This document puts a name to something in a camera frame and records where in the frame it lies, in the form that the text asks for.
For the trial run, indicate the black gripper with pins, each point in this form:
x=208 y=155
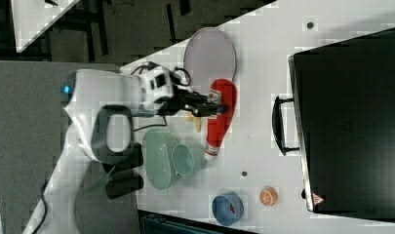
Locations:
x=193 y=102

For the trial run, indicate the red ketchup bottle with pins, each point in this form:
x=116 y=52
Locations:
x=223 y=92

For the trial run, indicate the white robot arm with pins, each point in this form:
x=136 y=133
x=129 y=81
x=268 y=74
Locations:
x=101 y=106

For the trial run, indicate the yellow toy banana bunch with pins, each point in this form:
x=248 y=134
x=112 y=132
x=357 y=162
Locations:
x=189 y=117

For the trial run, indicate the grey oval plate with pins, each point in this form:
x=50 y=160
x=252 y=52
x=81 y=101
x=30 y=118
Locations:
x=209 y=55

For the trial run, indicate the green cup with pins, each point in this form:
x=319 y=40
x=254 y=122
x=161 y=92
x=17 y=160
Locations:
x=188 y=158

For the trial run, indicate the blue bowl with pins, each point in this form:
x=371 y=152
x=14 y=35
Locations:
x=227 y=208

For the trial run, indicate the orange slice toy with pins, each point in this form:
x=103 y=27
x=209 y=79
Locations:
x=268 y=196

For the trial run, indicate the black cylindrical utensil holder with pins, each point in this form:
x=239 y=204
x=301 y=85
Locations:
x=134 y=160

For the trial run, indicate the black cylindrical holder lower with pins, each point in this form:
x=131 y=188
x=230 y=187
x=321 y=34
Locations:
x=119 y=187

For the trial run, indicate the black toaster oven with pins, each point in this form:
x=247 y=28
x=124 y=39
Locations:
x=344 y=100

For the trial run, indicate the green spatula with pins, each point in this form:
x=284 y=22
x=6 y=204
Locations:
x=102 y=182

